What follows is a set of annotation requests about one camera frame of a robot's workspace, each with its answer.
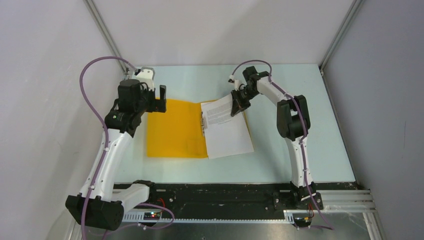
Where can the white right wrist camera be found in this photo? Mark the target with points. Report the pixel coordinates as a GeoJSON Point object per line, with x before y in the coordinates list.
{"type": "Point", "coordinates": [236, 83]}

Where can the metal folder clip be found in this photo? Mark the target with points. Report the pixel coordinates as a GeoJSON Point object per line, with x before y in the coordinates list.
{"type": "Point", "coordinates": [203, 123]}

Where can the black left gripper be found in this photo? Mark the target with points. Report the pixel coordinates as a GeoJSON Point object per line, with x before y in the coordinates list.
{"type": "Point", "coordinates": [157, 105]}

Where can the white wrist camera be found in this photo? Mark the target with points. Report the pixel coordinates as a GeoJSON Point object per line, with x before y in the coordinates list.
{"type": "Point", "coordinates": [236, 83]}
{"type": "Point", "coordinates": [146, 75]}

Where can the left controller board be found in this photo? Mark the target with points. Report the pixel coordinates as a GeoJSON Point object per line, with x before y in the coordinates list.
{"type": "Point", "coordinates": [152, 216]}

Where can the right aluminium corner post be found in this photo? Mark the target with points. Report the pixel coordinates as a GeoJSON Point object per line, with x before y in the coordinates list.
{"type": "Point", "coordinates": [347, 21]}

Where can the white slotted cable duct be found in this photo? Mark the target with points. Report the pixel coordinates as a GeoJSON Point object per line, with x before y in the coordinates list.
{"type": "Point", "coordinates": [137, 217]}

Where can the white text paper sheet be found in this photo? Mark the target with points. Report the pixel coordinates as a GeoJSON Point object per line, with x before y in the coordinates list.
{"type": "Point", "coordinates": [225, 135]}

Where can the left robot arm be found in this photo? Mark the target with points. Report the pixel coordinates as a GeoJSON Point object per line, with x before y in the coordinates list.
{"type": "Point", "coordinates": [96, 205]}

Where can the yellow plastic folder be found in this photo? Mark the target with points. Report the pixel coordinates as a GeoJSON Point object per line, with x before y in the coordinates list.
{"type": "Point", "coordinates": [177, 133]}

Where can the right controller board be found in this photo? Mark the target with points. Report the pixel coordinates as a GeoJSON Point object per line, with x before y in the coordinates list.
{"type": "Point", "coordinates": [302, 222]}

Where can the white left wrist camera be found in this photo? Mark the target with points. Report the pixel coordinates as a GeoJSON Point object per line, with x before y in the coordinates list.
{"type": "Point", "coordinates": [146, 75]}

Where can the aluminium corner post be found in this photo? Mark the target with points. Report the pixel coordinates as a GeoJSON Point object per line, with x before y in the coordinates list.
{"type": "Point", "coordinates": [102, 27]}
{"type": "Point", "coordinates": [347, 21]}

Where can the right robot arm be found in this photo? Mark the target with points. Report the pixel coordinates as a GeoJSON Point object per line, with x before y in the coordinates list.
{"type": "Point", "coordinates": [292, 122]}

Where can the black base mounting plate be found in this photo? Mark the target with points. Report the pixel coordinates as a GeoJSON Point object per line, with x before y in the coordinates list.
{"type": "Point", "coordinates": [229, 210]}

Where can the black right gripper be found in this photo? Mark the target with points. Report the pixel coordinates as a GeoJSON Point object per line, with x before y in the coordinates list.
{"type": "Point", "coordinates": [237, 105]}

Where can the left aluminium corner post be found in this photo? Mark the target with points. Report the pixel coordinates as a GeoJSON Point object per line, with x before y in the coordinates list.
{"type": "Point", "coordinates": [102, 27]}

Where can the aluminium frame rail front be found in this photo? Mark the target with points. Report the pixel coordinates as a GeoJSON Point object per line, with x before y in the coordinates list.
{"type": "Point", "coordinates": [178, 197]}

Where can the controller board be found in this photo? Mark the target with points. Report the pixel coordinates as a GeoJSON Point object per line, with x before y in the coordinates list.
{"type": "Point", "coordinates": [152, 216]}
{"type": "Point", "coordinates": [302, 222]}

